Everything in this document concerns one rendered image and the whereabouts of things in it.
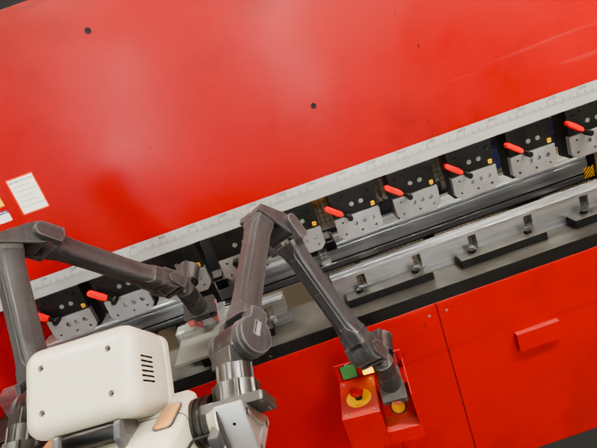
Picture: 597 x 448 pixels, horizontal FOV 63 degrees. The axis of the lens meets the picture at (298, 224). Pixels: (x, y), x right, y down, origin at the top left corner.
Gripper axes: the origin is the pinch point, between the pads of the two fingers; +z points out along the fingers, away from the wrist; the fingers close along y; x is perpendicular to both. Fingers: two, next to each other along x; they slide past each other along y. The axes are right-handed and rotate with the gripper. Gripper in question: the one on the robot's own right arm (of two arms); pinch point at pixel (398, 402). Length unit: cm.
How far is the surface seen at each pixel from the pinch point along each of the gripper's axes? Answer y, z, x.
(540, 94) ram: 61, -44, -71
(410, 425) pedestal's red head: -7.3, 0.6, -1.7
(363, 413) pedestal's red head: -5.1, -6.8, 9.2
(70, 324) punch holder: 37, -33, 96
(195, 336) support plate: 27, -21, 55
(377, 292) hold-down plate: 36.7, -7.0, -3.2
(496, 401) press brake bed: 19, 44, -31
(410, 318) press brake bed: 28.6, 1.0, -11.0
